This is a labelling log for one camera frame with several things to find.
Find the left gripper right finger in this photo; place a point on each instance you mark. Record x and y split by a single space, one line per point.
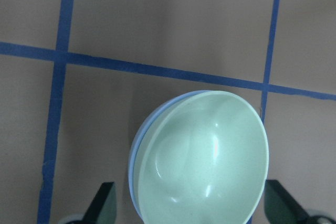
280 207

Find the green bowl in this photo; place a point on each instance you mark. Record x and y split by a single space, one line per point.
204 160

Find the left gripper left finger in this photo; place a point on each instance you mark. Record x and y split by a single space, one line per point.
103 208

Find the blue bowl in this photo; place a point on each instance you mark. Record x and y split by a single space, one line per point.
140 135

